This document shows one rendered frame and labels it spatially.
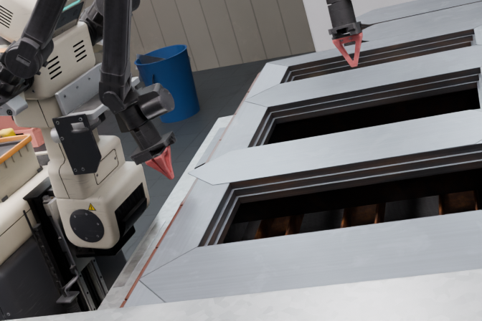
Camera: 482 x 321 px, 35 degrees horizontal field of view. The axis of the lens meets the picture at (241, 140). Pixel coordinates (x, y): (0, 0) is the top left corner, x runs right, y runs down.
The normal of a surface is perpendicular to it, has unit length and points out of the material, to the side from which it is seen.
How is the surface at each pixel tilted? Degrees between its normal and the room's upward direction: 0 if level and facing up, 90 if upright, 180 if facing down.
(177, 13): 90
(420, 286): 0
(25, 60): 100
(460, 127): 0
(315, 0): 90
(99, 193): 8
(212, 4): 90
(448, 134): 0
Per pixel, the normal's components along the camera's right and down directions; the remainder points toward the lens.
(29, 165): 0.91, -0.07
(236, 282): -0.28, -0.89
